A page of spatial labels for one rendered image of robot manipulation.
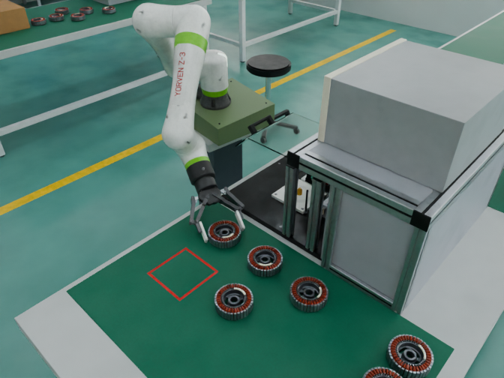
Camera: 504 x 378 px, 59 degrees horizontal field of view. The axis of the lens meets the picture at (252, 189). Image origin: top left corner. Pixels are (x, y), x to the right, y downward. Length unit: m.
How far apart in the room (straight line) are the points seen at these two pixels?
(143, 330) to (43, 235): 1.69
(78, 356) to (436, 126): 1.08
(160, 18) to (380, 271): 1.12
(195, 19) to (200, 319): 1.00
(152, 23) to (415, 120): 0.98
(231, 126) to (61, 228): 1.36
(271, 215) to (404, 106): 0.66
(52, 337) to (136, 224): 1.52
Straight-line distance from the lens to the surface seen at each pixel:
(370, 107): 1.23
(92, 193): 3.15
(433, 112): 1.15
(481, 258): 1.66
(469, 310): 1.48
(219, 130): 1.99
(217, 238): 1.49
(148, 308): 1.37
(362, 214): 1.26
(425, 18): 6.50
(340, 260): 1.41
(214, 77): 2.05
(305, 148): 1.32
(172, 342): 1.29
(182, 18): 1.68
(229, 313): 1.29
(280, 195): 1.67
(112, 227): 2.83
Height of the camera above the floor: 1.80
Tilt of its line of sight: 37 degrees down
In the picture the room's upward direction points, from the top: straight up
